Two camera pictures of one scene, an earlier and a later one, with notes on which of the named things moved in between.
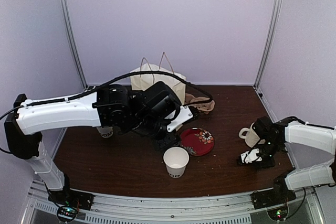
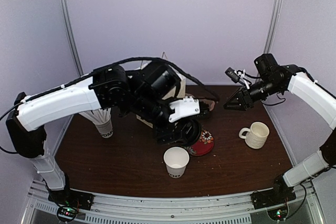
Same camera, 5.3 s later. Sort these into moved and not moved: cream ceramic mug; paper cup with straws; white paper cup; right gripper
Moved: right gripper
Not moved: white paper cup; cream ceramic mug; paper cup with straws
